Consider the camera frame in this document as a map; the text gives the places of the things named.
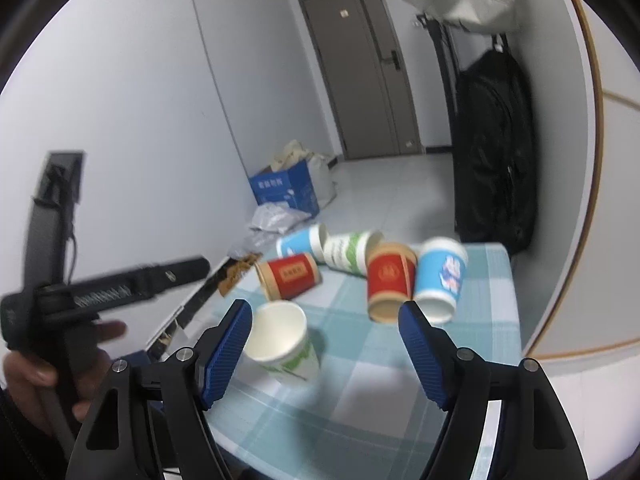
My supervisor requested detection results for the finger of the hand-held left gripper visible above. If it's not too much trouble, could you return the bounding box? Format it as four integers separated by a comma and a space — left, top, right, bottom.
140, 255, 212, 297

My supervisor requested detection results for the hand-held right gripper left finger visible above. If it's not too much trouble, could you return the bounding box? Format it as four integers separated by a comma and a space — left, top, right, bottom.
65, 299, 253, 480

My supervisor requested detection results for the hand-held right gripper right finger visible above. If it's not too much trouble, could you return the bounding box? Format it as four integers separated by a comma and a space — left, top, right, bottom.
397, 299, 588, 480

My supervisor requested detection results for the white green paper cup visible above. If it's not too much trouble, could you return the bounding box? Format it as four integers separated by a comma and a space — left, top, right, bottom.
241, 301, 322, 384
322, 229, 385, 277

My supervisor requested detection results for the person's left forearm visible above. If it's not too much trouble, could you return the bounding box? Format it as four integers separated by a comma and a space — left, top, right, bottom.
0, 387, 76, 480

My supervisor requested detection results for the blue paper cup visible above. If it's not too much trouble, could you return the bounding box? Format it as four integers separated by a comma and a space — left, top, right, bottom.
276, 223, 329, 266
412, 237, 470, 324

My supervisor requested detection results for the red paper cup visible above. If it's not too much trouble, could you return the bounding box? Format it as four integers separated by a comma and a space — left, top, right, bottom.
256, 252, 322, 304
366, 242, 418, 323

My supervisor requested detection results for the person's left hand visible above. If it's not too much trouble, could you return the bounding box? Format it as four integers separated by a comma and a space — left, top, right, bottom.
4, 321, 127, 435

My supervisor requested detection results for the brown snack wrapper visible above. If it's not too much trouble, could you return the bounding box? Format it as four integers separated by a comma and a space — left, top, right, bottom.
216, 254, 262, 297

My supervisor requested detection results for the checkered tablecloth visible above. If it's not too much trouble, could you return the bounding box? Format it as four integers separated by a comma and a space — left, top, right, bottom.
202, 241, 524, 480

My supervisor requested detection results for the grey plastic bag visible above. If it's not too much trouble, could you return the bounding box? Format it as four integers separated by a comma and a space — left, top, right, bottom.
249, 201, 312, 234

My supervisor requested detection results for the blue cardboard box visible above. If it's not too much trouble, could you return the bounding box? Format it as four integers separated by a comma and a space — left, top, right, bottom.
248, 159, 321, 219

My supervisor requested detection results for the white sack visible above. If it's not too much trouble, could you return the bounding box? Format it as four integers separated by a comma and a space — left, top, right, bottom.
306, 152, 337, 207

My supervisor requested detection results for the black hanging bag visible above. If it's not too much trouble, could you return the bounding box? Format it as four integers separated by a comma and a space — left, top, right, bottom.
451, 35, 537, 257

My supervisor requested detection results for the grey door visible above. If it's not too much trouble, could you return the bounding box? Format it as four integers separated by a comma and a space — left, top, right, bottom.
297, 0, 425, 162

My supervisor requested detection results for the black coat rack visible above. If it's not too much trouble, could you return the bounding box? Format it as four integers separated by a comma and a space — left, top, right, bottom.
416, 11, 460, 171

